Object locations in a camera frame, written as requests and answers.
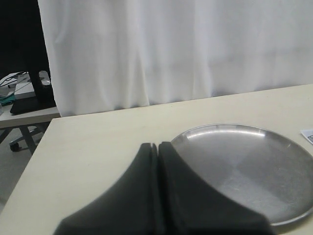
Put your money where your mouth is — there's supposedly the black office chair wheel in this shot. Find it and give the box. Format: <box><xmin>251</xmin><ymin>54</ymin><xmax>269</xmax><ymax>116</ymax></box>
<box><xmin>9</xmin><ymin>142</ymin><xmax>20</xmax><ymax>152</ymax></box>

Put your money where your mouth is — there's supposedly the grey side table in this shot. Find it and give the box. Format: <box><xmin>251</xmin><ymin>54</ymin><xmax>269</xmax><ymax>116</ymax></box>
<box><xmin>0</xmin><ymin>70</ymin><xmax>61</xmax><ymax>155</ymax></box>

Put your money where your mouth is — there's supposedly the black monitor stand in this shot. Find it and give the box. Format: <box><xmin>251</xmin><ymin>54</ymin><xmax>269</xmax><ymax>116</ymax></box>
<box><xmin>10</xmin><ymin>0</ymin><xmax>56</xmax><ymax>114</ymax></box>

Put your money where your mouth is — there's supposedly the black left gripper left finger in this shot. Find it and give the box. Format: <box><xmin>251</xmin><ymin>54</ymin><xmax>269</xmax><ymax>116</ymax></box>
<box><xmin>55</xmin><ymin>143</ymin><xmax>161</xmax><ymax>235</ymax></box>

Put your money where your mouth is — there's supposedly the round silver metal plate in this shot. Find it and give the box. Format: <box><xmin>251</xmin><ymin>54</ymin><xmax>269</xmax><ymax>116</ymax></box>
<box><xmin>171</xmin><ymin>124</ymin><xmax>313</xmax><ymax>226</ymax></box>

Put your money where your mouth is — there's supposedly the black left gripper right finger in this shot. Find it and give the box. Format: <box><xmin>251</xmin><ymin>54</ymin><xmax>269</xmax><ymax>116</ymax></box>
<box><xmin>158</xmin><ymin>142</ymin><xmax>275</xmax><ymax>235</ymax></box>

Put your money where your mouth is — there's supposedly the printed paper game board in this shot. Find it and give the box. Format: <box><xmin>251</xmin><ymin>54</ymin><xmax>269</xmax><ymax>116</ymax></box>
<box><xmin>301</xmin><ymin>129</ymin><xmax>313</xmax><ymax>144</ymax></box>

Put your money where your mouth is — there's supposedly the white backdrop curtain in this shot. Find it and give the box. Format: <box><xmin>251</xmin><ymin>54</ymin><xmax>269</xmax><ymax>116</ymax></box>
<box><xmin>38</xmin><ymin>0</ymin><xmax>313</xmax><ymax>117</ymax></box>

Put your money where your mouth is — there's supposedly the white box on side table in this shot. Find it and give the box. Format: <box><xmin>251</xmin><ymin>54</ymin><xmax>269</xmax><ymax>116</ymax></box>
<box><xmin>14</xmin><ymin>73</ymin><xmax>36</xmax><ymax>100</ymax></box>

